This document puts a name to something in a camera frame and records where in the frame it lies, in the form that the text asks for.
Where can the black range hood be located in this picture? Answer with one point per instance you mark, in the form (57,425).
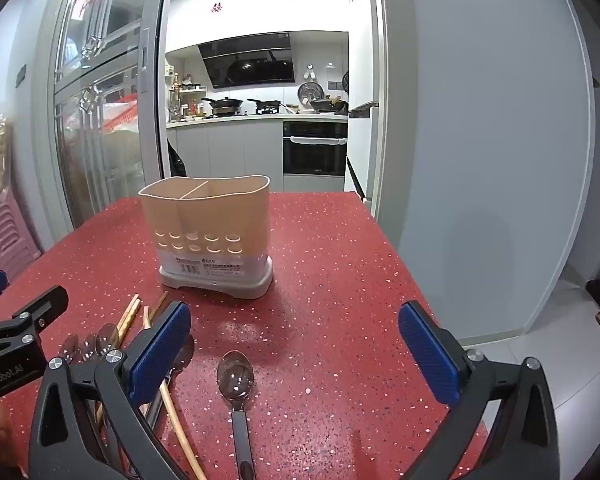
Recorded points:
(250,62)

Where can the yellow speckled chopstick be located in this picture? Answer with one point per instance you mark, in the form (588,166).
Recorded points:
(156,308)

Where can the black built-in oven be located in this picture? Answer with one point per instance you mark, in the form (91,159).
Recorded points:
(312,155)

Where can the pink plastic stool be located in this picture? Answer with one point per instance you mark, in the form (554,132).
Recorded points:
(7,235)

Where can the beige plastic utensil holder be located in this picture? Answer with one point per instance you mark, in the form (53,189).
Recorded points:
(205,220)

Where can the sliding glass door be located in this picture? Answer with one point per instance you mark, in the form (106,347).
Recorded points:
(105,160)

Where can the grey wall switch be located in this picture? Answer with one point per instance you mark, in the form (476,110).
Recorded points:
(21,75)

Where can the round metal colander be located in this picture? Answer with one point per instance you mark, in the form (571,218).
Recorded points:
(309,92)

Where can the blue speckled chopstick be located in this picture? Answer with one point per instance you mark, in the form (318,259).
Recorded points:
(180,432)

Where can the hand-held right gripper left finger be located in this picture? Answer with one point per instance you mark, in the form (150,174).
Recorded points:
(162,345)

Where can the condiment bottle rack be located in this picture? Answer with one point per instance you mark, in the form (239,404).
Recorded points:
(177,105)

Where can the white fridge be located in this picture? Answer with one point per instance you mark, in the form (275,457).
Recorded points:
(362,60)

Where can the round black strainer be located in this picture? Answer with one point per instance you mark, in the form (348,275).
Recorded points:
(345,81)

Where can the black wok with food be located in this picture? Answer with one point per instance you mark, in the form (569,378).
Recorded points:
(327,105)

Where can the white wall hook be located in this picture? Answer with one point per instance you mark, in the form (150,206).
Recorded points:
(309,72)

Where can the white kitchen counter cabinet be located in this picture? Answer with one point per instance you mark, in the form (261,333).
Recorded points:
(230,150)

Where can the red plastic basket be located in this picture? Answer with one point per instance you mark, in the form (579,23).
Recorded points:
(122,115)

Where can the black frying pan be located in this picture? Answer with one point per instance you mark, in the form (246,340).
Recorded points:
(269,105)

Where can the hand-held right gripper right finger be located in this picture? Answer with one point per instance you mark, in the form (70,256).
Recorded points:
(427,350)

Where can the wall socket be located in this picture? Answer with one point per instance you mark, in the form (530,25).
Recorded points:
(334,84)

